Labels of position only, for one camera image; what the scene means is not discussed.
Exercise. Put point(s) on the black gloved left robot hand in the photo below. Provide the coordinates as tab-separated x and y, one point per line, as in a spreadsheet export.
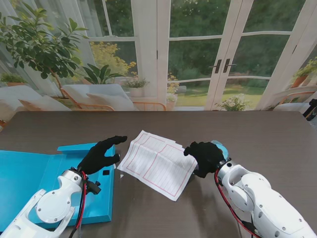
96	158

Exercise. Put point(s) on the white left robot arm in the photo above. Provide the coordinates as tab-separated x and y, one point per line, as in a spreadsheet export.
52	205

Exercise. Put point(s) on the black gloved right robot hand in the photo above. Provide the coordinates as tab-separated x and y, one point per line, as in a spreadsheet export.
208	156

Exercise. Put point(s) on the white lined paper sheets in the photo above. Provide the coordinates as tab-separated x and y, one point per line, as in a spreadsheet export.
161	173

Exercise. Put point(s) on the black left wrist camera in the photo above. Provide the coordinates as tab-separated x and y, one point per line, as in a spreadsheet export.
94	188

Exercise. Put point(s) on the blue file box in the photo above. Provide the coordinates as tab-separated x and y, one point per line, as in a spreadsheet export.
24	173

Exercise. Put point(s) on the printed garden window backdrop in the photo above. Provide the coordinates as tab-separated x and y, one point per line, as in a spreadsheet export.
198	49

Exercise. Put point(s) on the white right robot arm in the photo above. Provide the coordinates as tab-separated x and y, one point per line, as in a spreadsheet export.
262	203

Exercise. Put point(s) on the light blue label roll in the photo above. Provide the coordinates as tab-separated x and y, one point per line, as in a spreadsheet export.
224	150

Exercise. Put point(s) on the black stand at table edge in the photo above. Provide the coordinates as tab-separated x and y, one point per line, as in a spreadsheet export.
312	109

